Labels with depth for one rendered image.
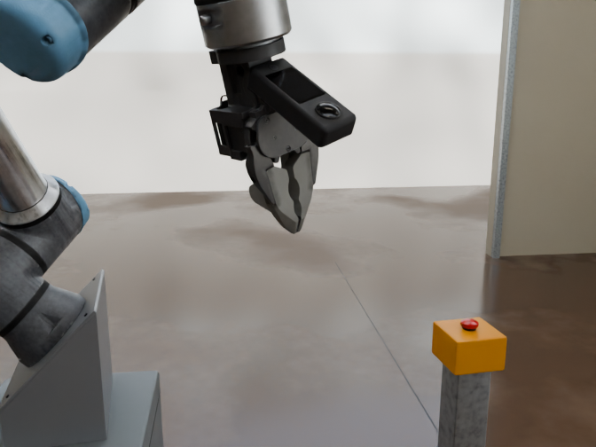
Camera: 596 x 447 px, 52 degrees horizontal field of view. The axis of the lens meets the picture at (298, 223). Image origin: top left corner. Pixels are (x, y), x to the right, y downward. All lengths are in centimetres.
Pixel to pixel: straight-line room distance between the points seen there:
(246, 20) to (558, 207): 559
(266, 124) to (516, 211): 534
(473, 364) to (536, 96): 459
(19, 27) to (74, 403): 98
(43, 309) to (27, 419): 23
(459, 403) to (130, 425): 74
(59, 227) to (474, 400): 100
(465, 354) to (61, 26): 105
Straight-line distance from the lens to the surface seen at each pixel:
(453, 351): 137
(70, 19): 61
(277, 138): 64
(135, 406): 159
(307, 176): 68
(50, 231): 147
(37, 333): 144
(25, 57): 63
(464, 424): 148
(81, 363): 140
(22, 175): 138
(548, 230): 610
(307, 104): 60
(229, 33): 61
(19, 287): 144
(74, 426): 147
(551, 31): 588
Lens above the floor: 163
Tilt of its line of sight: 14 degrees down
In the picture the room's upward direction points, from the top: straight up
